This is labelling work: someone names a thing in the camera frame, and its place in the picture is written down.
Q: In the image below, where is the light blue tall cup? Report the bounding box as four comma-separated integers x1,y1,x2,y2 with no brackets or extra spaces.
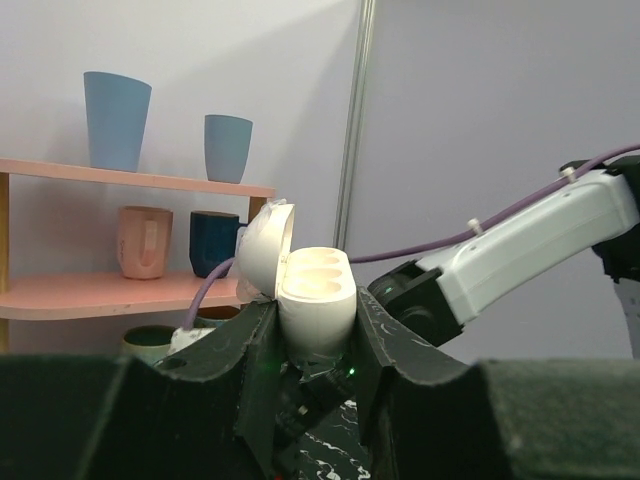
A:
83,71,152,173

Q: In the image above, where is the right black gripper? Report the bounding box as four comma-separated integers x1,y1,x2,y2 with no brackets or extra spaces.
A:
272,357,360,479

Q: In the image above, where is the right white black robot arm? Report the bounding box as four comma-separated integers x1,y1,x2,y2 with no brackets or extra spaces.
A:
273,155,639,479

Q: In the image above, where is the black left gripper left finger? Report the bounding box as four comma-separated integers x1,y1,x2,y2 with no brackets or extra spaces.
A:
1,303,284,479

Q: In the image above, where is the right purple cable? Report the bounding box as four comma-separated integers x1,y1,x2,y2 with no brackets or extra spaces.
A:
182,143,640,331

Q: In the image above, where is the pink ceramic mug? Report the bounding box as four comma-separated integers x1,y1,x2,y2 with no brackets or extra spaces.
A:
116,206,173,280

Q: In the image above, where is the blue butterfly ceramic mug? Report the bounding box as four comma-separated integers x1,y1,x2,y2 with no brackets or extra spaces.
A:
194,306,240,328

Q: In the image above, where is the green speckled ceramic mug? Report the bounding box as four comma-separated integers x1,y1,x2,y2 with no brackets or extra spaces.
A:
120,325,175,364

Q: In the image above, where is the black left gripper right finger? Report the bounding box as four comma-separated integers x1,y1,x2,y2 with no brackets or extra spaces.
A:
352,288,639,479

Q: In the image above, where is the white oval charging case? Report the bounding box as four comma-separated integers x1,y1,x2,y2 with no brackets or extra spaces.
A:
233,200,356,363

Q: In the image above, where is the right aluminium corner post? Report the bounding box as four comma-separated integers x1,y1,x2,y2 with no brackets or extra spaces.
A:
333,0,377,250

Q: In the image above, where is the grey blue tall cup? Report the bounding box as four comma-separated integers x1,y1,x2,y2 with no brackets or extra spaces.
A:
204,114,253,184

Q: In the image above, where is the dark blue ceramic mug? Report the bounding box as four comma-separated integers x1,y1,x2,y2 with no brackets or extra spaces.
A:
189,211,248,278

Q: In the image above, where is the pink three-tier wooden shelf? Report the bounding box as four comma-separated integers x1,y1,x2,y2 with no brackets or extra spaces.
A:
1,158,275,352

